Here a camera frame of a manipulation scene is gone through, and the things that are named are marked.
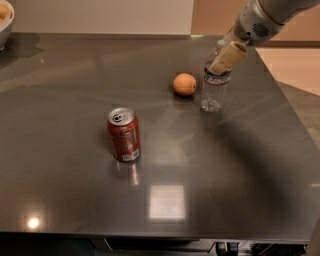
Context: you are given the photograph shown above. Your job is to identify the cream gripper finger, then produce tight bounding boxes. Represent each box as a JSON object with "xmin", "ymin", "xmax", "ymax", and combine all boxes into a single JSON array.
[
  {"xmin": 208, "ymin": 40, "xmax": 247, "ymax": 74},
  {"xmin": 223, "ymin": 29, "xmax": 241, "ymax": 44}
]

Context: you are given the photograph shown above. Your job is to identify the clear plastic water bottle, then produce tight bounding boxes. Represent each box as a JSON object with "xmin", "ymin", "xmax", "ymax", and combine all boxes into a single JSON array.
[{"xmin": 201, "ymin": 40, "xmax": 231, "ymax": 112}]

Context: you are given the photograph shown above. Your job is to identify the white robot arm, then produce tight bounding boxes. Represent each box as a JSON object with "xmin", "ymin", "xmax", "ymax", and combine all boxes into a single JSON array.
[{"xmin": 206, "ymin": 0, "xmax": 320, "ymax": 74}]

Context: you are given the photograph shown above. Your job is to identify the orange fruit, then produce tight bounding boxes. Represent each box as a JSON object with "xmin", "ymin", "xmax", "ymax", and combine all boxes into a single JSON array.
[{"xmin": 173, "ymin": 73, "xmax": 197, "ymax": 96}]

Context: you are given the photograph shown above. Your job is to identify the red soda can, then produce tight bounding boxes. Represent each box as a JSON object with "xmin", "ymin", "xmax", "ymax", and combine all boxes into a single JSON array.
[{"xmin": 107, "ymin": 107, "xmax": 140, "ymax": 162}]

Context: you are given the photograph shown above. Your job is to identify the white bowl with fruit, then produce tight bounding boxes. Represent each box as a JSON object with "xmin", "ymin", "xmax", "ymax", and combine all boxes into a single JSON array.
[{"xmin": 0, "ymin": 0, "xmax": 15, "ymax": 51}]

